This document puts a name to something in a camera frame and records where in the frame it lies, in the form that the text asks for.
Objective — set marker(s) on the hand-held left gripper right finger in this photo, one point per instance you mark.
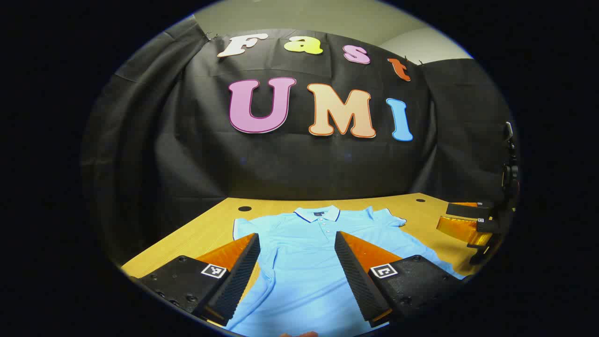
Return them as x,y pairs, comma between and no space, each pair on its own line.
355,281

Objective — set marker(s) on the black backdrop cloth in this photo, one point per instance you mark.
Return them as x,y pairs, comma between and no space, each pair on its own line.
304,164

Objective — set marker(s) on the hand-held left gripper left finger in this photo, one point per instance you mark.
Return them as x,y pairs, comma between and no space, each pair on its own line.
241,281

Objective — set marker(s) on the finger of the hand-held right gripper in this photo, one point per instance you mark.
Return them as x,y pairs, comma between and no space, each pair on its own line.
461,228
468,210

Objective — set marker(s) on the light blue T-shirt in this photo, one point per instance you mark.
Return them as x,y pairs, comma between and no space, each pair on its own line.
304,262

